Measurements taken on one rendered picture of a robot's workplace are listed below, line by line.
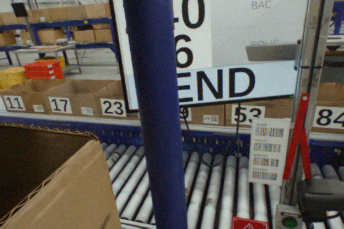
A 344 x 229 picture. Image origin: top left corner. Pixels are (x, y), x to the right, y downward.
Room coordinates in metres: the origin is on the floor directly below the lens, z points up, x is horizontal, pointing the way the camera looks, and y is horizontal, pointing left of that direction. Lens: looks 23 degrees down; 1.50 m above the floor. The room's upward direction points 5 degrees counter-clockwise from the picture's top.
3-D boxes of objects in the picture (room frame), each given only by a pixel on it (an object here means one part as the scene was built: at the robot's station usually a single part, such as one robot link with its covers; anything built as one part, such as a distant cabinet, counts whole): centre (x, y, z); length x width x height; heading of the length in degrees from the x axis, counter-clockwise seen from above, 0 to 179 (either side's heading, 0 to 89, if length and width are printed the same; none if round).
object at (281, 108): (1.18, -0.49, 0.97); 0.39 x 0.29 x 0.17; 72
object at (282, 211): (0.45, -0.29, 0.95); 0.07 x 0.03 x 0.07; 72
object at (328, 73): (3.34, -2.41, 0.32); 0.50 x 0.50 x 0.64
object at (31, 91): (1.65, 1.00, 0.96); 0.39 x 0.29 x 0.17; 73
